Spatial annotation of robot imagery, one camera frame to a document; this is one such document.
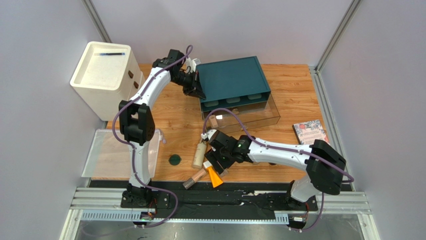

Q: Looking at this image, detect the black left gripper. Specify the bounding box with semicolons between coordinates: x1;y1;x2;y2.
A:
172;70;206;101

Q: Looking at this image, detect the cream lotion bottle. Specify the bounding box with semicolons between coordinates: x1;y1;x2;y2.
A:
191;141;207;169

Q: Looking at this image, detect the orange tube white cap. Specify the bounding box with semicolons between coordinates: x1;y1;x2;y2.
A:
203;161;224;188

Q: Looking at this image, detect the pink foundation tube silver cap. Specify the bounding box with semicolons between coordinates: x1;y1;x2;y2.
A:
182;168;207;190

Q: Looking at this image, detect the clear acrylic drawer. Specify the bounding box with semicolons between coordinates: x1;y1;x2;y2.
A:
200;95;281;134

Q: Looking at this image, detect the clear bottle blue liquid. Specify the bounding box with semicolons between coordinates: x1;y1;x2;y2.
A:
219;169;229;177

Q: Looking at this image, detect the rose gold foundation bottle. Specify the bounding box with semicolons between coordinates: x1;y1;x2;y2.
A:
208;114;219;129

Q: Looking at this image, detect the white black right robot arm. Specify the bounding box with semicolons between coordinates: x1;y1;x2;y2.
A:
201;129;346;203

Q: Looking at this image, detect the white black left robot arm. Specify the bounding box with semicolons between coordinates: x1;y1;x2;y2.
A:
113;45;206;208

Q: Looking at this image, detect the teal drawer organizer box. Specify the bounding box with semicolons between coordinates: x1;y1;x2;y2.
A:
196;56;271;115

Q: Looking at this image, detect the dark green round compact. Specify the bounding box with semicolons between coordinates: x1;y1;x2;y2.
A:
168;154;182;166

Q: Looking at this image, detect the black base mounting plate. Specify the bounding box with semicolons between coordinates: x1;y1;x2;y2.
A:
120;190;319;212

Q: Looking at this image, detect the white storage cabinet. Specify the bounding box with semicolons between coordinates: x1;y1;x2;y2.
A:
70;41;146;122

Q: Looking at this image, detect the floral pink palette box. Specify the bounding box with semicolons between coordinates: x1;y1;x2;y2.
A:
292;119;330;145

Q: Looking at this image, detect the clear plastic zip pouch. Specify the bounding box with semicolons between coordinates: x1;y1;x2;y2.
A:
81;128;167;179

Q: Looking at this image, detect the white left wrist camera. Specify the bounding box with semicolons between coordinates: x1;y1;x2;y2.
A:
184;57;201;73

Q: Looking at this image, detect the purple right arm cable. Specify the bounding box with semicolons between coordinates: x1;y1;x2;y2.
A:
201;107;355;233

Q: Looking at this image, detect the aluminium rail frame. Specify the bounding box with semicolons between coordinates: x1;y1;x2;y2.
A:
60;187;379;240

